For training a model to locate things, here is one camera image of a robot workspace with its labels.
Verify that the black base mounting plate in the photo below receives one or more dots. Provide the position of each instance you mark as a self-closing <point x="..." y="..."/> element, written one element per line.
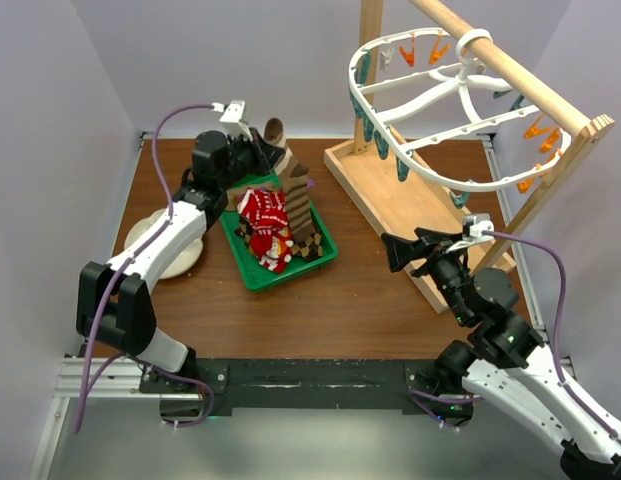
<point x="330" y="384"/>

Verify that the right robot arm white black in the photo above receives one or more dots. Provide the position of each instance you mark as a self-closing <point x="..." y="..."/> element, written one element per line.
<point x="504" y="360"/>

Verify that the white round clip hanger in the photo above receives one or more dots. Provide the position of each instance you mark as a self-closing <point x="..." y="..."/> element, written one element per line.
<point x="404" y="110"/>

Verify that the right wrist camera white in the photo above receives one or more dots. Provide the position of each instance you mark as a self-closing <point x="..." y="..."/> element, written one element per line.
<point x="476" y="229"/>

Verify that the green plastic tray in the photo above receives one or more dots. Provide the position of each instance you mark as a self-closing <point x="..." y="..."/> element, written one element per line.
<point x="256" y="277"/>

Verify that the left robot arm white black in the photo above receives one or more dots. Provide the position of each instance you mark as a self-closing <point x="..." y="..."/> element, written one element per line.
<point x="114" y="299"/>

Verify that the brown striped sock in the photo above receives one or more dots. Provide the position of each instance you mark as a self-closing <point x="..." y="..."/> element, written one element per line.
<point x="293" y="179"/>

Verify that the teal plastic clothes peg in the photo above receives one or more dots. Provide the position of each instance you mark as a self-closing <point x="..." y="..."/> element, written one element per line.
<point x="460" y="199"/>

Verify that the white plastic clothes peg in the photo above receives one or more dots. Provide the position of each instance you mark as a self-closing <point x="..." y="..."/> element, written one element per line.
<point x="386" y="58"/>

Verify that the aluminium frame rail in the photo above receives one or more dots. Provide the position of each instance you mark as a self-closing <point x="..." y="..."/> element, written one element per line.
<point x="120" y="380"/>

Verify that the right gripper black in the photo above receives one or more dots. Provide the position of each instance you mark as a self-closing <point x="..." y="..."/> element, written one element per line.
<point x="432" y="245"/>

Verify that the orange plastic clothes peg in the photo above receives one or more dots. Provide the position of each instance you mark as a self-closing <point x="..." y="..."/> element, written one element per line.
<point x="438" y="50"/>

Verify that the wooden hanger stand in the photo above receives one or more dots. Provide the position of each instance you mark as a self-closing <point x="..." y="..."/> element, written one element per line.
<point x="396" y="207"/>

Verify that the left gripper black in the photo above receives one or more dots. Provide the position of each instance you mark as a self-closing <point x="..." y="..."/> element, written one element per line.
<point x="270" y="152"/>

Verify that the cream divided plate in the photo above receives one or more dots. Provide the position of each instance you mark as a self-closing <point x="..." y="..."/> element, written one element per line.
<point x="186" y="259"/>

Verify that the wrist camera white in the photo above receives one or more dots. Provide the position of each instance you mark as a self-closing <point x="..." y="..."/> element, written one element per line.
<point x="476" y="229"/>
<point x="234" y="119"/>

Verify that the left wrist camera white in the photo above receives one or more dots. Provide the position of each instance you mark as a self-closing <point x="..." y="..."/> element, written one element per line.
<point x="234" y="119"/>

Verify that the red white striped sock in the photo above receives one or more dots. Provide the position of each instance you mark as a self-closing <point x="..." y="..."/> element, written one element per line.
<point x="273" y="252"/>

